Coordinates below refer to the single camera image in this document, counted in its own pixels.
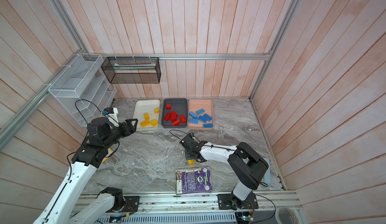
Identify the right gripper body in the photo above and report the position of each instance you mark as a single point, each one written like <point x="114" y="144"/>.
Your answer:
<point x="190" y="152"/>

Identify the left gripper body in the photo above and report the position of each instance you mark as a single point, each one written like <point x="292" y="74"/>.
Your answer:
<point x="121" y="131"/>

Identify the yellow curved lego brick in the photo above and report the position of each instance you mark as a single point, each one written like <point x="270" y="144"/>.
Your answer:
<point x="145" y="123"/>

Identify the blue lego brick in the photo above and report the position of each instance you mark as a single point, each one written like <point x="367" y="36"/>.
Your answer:
<point x="208" y="125"/>
<point x="199" y="112"/>
<point x="207" y="117"/>
<point x="193" y="121"/>
<point x="193" y="115"/>

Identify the red lego brick low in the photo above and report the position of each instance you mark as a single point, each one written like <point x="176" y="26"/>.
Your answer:
<point x="182" y="119"/>

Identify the blue lego brick low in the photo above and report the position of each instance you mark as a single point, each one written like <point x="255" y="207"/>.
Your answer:
<point x="202" y="119"/>

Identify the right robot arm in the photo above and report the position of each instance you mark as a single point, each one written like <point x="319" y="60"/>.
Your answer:
<point x="247" y="164"/>

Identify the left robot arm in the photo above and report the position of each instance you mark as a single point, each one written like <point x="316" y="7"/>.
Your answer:
<point x="102" y="134"/>

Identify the white plastic tray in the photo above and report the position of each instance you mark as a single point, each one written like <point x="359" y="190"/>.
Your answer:
<point x="146" y="106"/>

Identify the purple book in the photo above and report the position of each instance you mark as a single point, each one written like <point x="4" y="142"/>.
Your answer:
<point x="193" y="180"/>

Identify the yellow calculator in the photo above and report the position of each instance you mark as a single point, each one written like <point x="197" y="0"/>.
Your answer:
<point x="110" y="151"/>

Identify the pink plastic tray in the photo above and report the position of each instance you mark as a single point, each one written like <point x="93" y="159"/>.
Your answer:
<point x="197" y="104"/>

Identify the dark grey plastic tray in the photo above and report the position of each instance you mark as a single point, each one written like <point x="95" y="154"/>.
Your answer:
<point x="180" y="106"/>

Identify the light blue device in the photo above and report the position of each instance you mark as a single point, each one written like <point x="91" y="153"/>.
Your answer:
<point x="267" y="177"/>

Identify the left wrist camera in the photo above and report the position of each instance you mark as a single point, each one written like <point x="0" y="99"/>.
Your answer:
<point x="111" y="113"/>

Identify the black wire mesh basket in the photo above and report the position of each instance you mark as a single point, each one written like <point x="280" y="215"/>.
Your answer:
<point x="131" y="70"/>

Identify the white wire mesh shelf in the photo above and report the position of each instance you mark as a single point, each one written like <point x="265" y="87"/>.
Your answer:
<point x="82" y="90"/>

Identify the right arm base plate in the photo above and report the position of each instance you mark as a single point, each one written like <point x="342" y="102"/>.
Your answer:
<point x="231" y="202"/>

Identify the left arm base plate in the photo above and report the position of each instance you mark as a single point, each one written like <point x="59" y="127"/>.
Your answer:
<point x="128" y="204"/>

